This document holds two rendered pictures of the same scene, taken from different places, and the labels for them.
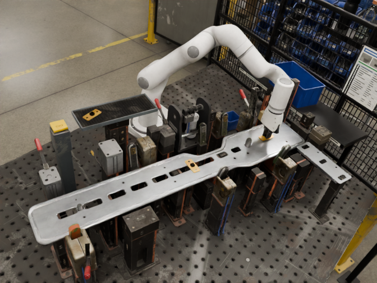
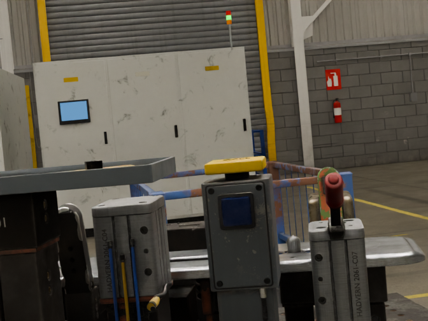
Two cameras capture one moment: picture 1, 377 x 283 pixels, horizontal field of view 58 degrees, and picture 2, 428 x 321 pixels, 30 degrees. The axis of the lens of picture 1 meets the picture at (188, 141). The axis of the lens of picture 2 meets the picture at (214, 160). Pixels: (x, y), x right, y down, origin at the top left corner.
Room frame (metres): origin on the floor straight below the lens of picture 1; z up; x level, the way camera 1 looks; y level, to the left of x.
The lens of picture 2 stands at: (1.69, 1.14, 1.21)
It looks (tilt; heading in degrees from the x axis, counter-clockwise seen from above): 3 degrees down; 226
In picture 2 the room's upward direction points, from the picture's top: 5 degrees counter-clockwise
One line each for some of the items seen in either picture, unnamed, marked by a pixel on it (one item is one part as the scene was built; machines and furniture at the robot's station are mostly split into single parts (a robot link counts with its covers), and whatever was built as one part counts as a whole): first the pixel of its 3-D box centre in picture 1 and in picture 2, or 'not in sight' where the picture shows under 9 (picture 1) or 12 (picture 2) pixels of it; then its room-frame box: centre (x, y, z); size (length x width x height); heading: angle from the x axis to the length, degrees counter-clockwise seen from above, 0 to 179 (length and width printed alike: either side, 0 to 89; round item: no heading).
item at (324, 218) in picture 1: (329, 197); not in sight; (1.21, -0.76, 0.84); 0.11 x 0.06 x 0.29; 38
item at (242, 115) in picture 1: (240, 137); not in sight; (1.55, -0.30, 0.88); 0.07 x 0.06 x 0.35; 38
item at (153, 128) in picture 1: (151, 158); not in sight; (1.24, 0.17, 0.90); 0.05 x 0.05 x 0.40; 38
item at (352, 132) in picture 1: (295, 97); not in sight; (1.84, -0.62, 1.01); 0.90 x 0.22 x 0.03; 38
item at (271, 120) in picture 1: (272, 117); not in sight; (1.42, -0.40, 1.14); 0.10 x 0.07 x 0.11; 38
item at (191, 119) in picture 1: (185, 142); not in sight; (1.35, 0.01, 0.94); 0.18 x 0.13 x 0.49; 128
